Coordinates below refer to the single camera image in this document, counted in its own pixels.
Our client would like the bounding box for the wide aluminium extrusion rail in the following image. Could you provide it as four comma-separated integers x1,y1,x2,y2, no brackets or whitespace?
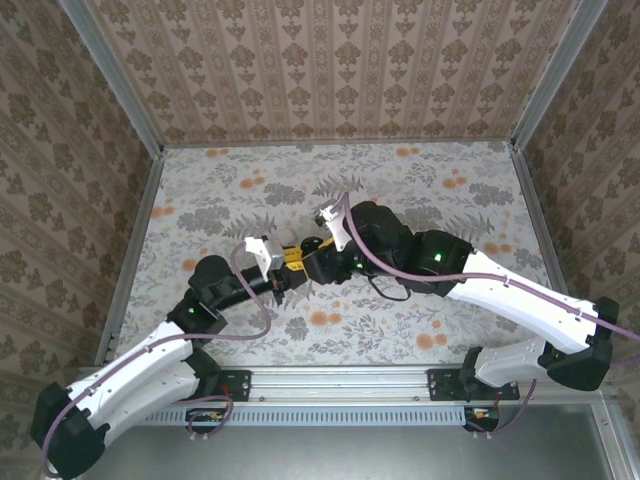
102,364,617,407

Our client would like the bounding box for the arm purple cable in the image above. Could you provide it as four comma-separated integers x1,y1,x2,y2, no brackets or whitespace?
40,242,274,479
339,194,640,439

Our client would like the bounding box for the thin black cable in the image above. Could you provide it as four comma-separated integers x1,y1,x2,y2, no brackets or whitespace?
367,272,414,303

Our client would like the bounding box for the grey slotted cable duct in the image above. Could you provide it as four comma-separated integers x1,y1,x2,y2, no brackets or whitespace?
129,405,501,427

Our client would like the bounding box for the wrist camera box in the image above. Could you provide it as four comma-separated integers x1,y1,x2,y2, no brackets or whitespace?
313,198,349,251
243,236,287,281

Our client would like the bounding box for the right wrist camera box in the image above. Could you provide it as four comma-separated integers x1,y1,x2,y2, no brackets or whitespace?
313,198,349,251

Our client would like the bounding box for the aluminium frame post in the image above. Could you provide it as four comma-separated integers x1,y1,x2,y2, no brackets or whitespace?
509,0,610,154
58,0,166,156

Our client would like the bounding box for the grey metal sheet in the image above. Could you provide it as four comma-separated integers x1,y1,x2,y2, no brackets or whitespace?
44,399,640,480

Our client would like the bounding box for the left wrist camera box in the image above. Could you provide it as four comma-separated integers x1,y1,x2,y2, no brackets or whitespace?
243,236,287,281

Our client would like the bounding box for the aluminium frame side rail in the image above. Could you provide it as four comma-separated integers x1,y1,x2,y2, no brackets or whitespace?
508,144,595,364
93,147,167,369

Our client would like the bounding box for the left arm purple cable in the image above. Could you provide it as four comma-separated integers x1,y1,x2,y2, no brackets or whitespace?
40,242,274,479

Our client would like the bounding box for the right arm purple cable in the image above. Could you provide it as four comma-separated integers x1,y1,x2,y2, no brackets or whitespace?
339,194,640,439

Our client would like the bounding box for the black electronics connector box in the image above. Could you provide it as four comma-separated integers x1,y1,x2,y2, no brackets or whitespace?
463,405,501,432
185,407,227,435

